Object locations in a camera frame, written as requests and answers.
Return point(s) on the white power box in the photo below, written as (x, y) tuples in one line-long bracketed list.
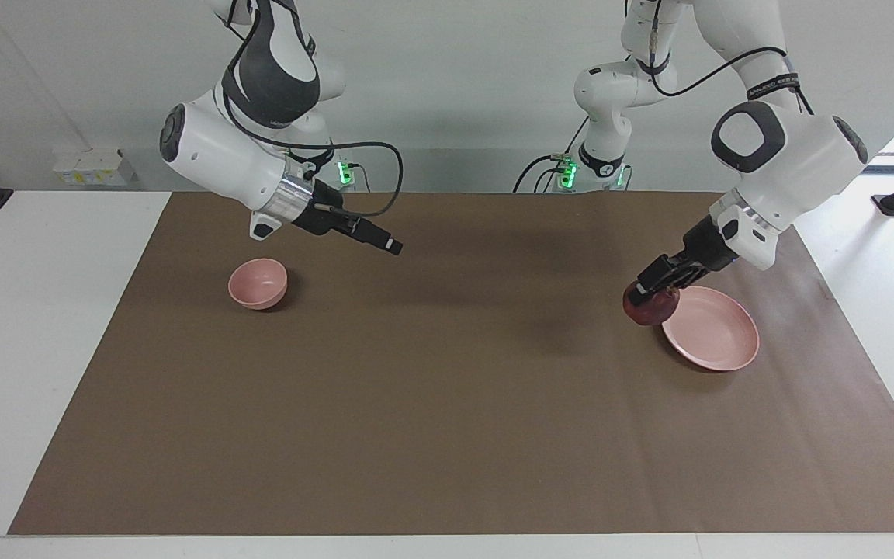
[(90, 169)]

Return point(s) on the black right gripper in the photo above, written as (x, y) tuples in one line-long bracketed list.
[(323, 213)]

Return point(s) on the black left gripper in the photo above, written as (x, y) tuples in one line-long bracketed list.
[(707, 248)]

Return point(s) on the pink bowl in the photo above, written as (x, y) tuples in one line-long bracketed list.
[(258, 283)]

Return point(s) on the dark red apple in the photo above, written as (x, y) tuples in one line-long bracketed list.
[(649, 309)]

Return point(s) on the pink plate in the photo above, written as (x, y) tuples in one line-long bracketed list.
[(715, 334)]

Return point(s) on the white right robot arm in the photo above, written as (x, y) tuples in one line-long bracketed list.
[(230, 155)]

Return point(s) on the brown paper table mat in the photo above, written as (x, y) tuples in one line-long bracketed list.
[(447, 404)]

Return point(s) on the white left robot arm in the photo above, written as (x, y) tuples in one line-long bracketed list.
[(788, 163)]

